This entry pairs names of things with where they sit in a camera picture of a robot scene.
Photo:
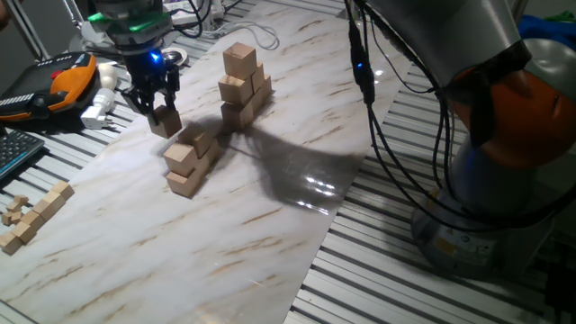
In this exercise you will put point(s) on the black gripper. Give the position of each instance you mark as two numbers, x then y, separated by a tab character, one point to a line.
148	69

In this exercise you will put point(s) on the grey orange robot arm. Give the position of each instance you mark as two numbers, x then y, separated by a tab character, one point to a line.
472	45

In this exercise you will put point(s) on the person right forearm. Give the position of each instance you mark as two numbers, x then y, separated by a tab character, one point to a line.
2	11

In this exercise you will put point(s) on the white round object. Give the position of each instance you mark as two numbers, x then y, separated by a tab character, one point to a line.
108	76

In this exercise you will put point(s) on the white power adapter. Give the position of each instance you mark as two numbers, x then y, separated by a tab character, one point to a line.
96	110

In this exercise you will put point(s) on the white power strip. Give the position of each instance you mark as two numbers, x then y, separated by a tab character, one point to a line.
180	15

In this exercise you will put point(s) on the black orange teach pendant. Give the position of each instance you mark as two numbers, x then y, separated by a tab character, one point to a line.
67	85

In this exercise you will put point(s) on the small wooden cube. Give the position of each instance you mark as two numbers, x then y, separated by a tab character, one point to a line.
43	209
10	243
23	231
33	219
54	200
63	189

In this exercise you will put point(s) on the black keyboard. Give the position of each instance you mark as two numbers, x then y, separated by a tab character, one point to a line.
18	150

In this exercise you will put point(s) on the tiny wooden cube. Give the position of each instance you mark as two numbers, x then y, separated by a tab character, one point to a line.
21	199
16	217
6	218
13	207

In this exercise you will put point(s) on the marble pattern mat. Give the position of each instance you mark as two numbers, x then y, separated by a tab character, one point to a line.
135	279

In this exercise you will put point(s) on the blue bag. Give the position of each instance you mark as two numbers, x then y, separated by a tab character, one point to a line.
544	29

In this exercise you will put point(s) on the green cloth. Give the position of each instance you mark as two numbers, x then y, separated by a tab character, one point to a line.
562	17

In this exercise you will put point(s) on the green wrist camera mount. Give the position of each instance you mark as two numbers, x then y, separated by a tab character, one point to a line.
148	23

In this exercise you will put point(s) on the aluminium frame post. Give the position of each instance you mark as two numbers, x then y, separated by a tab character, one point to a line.
26	29

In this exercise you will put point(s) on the aluminium frame beam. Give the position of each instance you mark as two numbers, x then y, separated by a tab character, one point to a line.
340	13

